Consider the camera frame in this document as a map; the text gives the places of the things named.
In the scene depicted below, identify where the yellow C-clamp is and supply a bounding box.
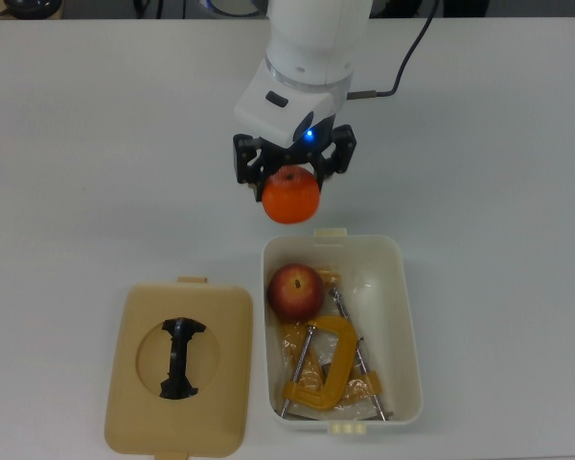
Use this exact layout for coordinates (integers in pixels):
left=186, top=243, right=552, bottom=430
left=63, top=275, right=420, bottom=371
left=315, top=265, right=396, bottom=424
left=279, top=314, right=366, bottom=418

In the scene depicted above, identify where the red toy apple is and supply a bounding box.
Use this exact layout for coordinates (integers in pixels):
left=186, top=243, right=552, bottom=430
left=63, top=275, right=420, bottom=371
left=266, top=264, right=326, bottom=323

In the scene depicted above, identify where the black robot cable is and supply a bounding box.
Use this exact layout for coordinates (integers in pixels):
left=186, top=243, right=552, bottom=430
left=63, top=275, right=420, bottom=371
left=348, top=0, right=441, bottom=102

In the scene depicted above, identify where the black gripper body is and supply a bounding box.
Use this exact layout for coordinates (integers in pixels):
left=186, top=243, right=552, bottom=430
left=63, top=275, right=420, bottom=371
left=261, top=126, right=337, bottom=173

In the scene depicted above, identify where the dark round object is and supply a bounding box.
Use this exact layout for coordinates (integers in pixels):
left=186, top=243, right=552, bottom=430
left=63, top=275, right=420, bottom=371
left=2, top=0, right=64, bottom=21

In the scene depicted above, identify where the clear plastic bag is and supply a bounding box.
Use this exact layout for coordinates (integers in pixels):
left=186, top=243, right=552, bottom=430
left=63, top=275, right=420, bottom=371
left=278, top=321, right=382, bottom=419

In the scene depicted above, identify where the orange toy fruit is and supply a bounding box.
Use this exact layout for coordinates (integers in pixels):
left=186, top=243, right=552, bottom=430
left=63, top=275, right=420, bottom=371
left=261, top=166, right=321, bottom=225

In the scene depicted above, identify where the white plastic container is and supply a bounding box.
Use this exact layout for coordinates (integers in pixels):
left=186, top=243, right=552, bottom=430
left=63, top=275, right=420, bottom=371
left=260, top=228, right=424, bottom=435

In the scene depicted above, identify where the tan container lid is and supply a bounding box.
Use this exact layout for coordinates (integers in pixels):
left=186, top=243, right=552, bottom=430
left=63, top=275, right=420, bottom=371
left=103, top=276, right=255, bottom=460

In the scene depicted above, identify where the black lid handle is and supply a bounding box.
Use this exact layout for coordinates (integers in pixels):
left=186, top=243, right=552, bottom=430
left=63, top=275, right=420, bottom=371
left=158, top=315, right=208, bottom=401

